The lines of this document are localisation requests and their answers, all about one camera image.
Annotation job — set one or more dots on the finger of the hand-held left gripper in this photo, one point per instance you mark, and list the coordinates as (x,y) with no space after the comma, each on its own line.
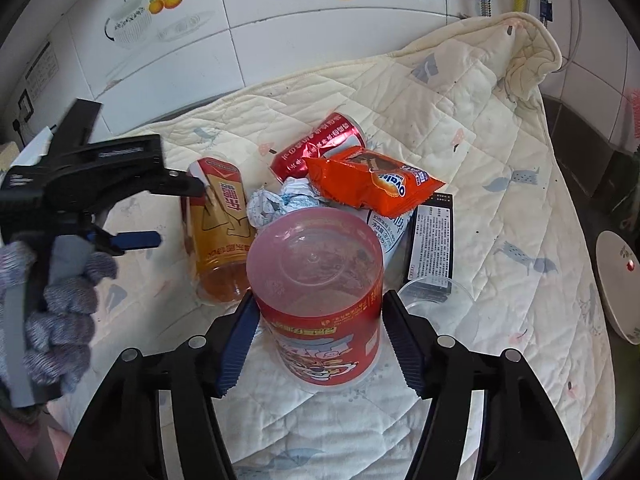
(175,182)
(140,240)

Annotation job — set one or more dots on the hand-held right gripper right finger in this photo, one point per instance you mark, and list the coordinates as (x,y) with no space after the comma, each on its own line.
(402,350)

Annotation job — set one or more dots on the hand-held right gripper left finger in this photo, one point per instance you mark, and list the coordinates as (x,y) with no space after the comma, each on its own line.
(237,345)

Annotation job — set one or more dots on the yellow orange drink bottle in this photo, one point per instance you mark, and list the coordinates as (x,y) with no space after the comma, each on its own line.
(220,240)

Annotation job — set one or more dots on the person's left hand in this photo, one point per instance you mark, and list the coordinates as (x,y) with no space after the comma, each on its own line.
(65,330)

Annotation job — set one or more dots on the clear plastic lid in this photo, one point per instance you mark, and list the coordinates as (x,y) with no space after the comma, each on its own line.
(450,310)

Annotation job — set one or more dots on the crumpled white paper ball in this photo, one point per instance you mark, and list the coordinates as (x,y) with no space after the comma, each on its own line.
(272,207)

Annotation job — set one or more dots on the black flat box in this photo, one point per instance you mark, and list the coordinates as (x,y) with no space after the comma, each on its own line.
(432,240)

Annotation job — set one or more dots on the blue white drink can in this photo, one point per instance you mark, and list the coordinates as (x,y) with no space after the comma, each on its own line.
(395,232)

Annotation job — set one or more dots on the red drink can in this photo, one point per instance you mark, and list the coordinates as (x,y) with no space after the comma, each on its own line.
(320,142)

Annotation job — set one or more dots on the orange snack packet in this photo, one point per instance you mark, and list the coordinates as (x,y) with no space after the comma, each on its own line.
(360,180)

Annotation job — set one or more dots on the white plate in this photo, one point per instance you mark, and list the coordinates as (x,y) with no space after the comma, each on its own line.
(617,280)

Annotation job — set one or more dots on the cream quilted blanket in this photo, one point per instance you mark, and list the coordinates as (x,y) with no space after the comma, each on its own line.
(500,125)

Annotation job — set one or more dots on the pink brush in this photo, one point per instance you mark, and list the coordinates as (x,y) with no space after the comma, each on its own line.
(634,115)

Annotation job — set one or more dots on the wall socket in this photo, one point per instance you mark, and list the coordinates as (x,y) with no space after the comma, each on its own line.
(22,105)

